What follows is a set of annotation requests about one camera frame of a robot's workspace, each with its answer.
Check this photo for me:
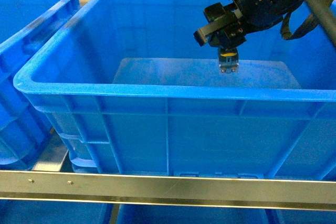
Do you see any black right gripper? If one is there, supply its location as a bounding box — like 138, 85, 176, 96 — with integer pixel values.
194, 0, 303, 48

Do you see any yellow mushroom push button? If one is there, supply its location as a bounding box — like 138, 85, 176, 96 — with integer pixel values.
218, 48, 239, 74

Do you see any large blue crate upper right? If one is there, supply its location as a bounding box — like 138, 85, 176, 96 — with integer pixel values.
13, 0, 335, 180

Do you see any large blue crate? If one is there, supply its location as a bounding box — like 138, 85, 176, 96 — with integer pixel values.
0, 0, 81, 171
13, 0, 335, 180

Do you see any metal shelf rack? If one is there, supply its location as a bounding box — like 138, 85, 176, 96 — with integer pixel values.
0, 0, 336, 224

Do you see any blue crate lower right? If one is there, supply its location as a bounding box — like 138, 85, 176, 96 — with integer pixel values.
275, 210, 335, 223

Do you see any large blue crate upper left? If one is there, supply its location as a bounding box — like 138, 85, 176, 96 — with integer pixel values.
0, 0, 81, 171

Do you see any blue crate lower middle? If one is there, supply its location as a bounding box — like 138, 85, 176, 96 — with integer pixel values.
117, 205, 269, 223

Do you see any blue crate lower left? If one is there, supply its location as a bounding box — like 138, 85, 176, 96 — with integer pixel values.
1, 200, 113, 223

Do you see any black cable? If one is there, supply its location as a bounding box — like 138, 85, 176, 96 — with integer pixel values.
278, 0, 336, 40

